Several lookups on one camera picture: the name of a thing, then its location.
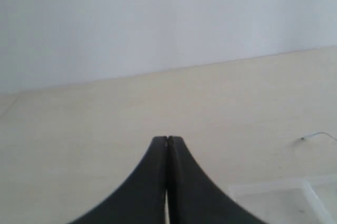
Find clear plastic storage case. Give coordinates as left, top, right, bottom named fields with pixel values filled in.
left=229, top=174, right=336, bottom=223

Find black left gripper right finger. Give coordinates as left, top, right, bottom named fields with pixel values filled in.
left=167, top=136, right=264, bottom=224

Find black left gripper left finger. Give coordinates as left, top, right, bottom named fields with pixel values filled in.
left=72, top=136, right=167, bottom=224

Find white wired earphones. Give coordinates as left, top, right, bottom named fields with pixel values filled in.
left=301, top=131, right=337, bottom=141

